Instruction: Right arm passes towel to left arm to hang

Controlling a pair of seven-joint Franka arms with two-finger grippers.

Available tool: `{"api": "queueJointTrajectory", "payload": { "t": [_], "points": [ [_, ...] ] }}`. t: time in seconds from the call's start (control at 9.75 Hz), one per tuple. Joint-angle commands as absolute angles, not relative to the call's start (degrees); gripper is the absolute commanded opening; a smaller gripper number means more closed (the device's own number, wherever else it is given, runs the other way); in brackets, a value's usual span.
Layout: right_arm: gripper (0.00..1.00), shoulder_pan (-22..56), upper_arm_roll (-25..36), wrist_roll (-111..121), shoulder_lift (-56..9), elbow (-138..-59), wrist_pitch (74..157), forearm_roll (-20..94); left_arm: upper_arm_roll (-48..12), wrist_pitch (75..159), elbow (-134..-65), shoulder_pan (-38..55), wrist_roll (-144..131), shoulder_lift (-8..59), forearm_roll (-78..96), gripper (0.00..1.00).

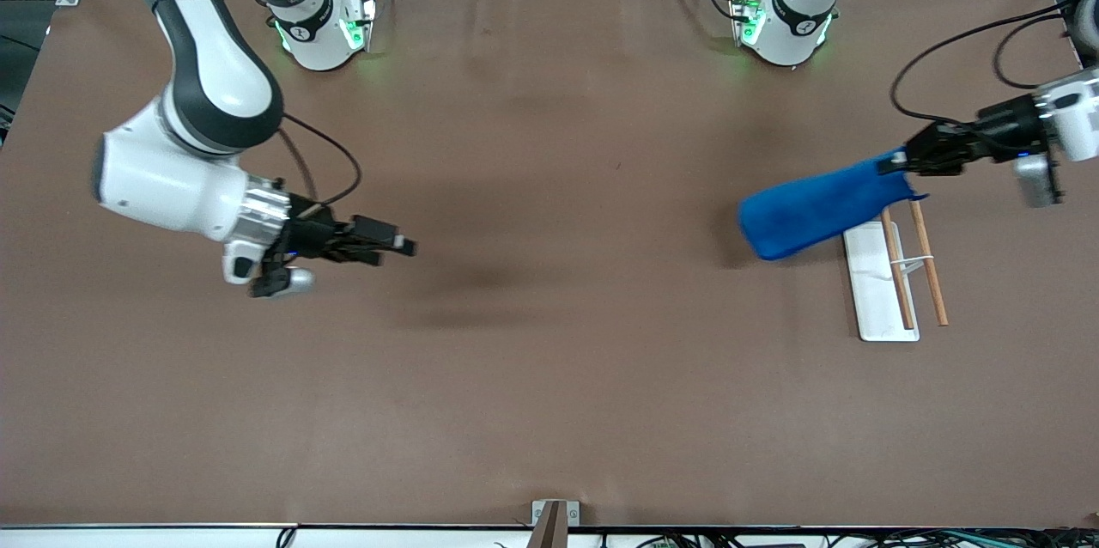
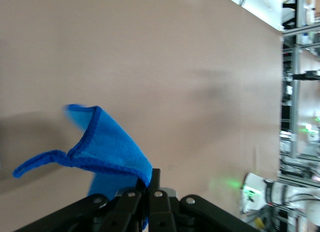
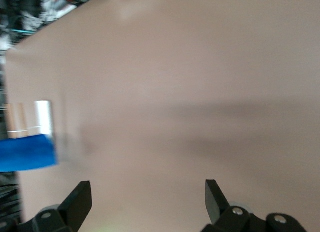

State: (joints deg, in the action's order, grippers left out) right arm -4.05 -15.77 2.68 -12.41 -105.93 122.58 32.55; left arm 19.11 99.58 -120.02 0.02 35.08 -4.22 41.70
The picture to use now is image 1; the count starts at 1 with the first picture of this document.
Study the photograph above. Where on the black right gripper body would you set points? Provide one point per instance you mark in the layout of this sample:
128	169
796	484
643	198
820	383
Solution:
314	232

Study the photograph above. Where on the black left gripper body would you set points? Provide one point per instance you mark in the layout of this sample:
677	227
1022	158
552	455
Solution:
1004	130

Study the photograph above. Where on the blue microfibre towel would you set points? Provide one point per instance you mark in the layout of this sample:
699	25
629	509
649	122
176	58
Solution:
807	213

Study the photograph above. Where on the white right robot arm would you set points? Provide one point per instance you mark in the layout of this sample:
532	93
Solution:
215	76

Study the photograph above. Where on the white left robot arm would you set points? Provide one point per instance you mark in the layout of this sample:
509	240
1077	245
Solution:
794	24

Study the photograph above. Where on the wooden towel rack rod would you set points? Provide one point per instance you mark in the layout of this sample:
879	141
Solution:
937	290
901	299

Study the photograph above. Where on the white towel rack base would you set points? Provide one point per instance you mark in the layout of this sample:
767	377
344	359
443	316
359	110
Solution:
871	299

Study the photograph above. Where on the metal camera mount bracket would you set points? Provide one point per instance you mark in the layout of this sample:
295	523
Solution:
554	526

